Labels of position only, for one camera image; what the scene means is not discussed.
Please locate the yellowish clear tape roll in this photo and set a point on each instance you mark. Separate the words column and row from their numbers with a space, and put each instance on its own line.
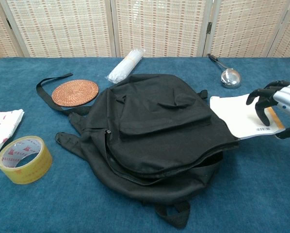
column 38, row 167

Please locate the white tissue pack red print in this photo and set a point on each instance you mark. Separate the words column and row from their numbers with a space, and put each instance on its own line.
column 2, row 131

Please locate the round woven rattan coaster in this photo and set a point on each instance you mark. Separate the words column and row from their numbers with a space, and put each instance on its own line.
column 74, row 93

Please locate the blue carpet table cover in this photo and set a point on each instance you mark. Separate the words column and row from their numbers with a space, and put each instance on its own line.
column 62, row 206

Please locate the yellow and white book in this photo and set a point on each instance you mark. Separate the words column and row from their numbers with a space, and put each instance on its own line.
column 232, row 114

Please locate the plastic-wrapped white cup stack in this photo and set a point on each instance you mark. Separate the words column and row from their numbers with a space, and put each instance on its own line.
column 123, row 68

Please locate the woven bamboo folding screen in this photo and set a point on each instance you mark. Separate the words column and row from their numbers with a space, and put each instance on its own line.
column 62, row 29

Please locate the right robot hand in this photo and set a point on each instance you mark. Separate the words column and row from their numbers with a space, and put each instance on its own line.
column 288, row 97

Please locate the black fabric backpack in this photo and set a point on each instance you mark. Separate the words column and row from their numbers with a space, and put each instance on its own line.
column 159, row 136

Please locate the black screen hinge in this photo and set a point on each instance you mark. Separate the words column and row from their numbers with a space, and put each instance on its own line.
column 209, row 27
column 8, row 23

